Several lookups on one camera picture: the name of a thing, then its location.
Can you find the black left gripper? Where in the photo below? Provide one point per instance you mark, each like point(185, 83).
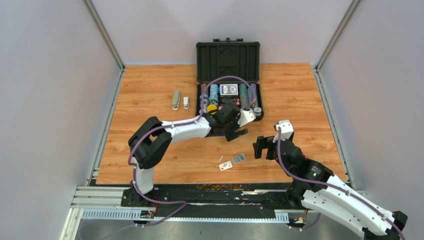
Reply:
point(233, 134)

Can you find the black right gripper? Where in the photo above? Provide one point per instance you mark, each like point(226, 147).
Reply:
point(262, 143)

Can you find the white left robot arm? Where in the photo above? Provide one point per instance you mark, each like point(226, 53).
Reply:
point(150, 142)

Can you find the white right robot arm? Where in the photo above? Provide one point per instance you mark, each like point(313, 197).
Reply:
point(316, 187)

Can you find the small white stapler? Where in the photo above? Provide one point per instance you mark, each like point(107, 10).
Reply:
point(186, 102)

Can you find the grey-green stapler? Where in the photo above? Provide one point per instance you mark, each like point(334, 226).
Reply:
point(175, 101)

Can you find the yellow poker chip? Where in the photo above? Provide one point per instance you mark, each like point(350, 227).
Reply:
point(211, 108)

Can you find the blue playing card deck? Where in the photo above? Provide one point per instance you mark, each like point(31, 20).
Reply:
point(229, 90)

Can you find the black poker chip case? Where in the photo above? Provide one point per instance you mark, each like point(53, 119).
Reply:
point(230, 58)

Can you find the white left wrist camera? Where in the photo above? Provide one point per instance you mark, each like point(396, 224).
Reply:
point(246, 117)

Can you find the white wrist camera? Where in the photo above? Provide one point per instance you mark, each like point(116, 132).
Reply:
point(246, 117)
point(284, 130)

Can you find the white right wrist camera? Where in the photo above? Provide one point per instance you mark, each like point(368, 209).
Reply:
point(284, 130)

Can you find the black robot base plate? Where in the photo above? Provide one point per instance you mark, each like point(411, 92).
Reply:
point(225, 200)

